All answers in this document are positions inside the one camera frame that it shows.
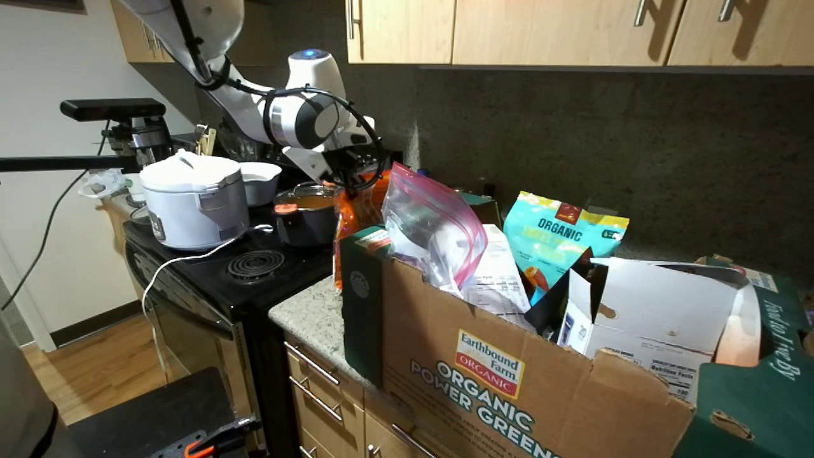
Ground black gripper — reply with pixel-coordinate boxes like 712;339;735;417
332;141;407;204

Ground wooden knife block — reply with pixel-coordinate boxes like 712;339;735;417
191;123;219;160

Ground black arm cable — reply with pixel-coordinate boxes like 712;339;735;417
168;0;384;158

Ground green cardboard produce box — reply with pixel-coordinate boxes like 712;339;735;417
340;225;814;458

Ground white plastic packet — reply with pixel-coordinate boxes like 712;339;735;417
462;225;534;326

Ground teal organic snack bag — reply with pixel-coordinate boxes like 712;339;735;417
502;189;632;302

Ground black robot stand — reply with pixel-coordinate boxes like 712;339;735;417
67;363;268;458

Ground black pot with orange handles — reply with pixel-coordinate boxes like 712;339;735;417
270;179;342;250

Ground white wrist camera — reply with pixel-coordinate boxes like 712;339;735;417
282;144;342;183

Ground dark picture frame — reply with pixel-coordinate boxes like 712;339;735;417
0;0;86;16

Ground white crumpled bag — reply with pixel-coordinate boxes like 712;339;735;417
79;166;149;207

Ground white rice cooker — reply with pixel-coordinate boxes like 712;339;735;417
139;147;253;255

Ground orange clamp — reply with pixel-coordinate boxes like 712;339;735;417
182;436;219;458

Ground white paper sheet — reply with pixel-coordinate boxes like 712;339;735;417
557;255;754;405

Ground black stereo camera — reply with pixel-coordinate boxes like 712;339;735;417
60;97;168;123

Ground black boom bar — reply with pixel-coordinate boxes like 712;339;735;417
0;153;142;174

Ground pink-edged clear zip bag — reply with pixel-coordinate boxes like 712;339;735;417
380;162;491;295

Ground black kitchen stove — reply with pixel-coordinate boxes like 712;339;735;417
123;124;411;458

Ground black stove top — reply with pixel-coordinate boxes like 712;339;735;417
139;221;275;320

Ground wooden drawer cabinet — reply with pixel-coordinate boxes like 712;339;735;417
282;333;443;458

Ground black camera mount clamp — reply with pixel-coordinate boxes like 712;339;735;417
100;115;177;167

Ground thin black camera cable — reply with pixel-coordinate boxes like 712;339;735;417
0;162;95;314

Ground wooden upper cabinet door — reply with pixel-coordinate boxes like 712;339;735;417
342;0;455;67
665;0;814;68
111;0;177;67
451;0;684;68

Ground white lidded pot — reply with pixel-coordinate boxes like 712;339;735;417
238;160;285;208

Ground silver drawer handle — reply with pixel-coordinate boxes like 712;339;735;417
287;377;347;424
282;340;342;389
390;419;440;458

